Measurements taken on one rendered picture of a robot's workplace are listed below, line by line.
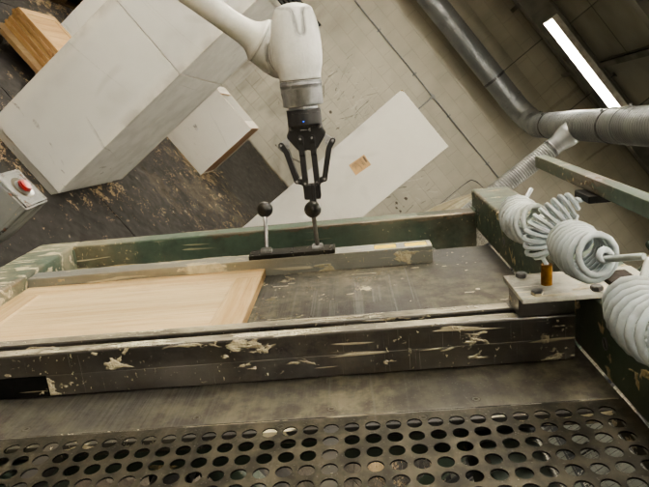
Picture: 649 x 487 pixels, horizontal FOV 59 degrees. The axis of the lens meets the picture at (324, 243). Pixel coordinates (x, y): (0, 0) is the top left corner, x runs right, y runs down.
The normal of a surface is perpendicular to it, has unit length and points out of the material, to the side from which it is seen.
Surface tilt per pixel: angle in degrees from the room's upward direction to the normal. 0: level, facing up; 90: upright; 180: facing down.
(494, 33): 90
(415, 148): 90
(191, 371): 90
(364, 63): 90
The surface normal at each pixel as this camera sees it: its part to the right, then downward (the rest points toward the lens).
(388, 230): -0.04, 0.27
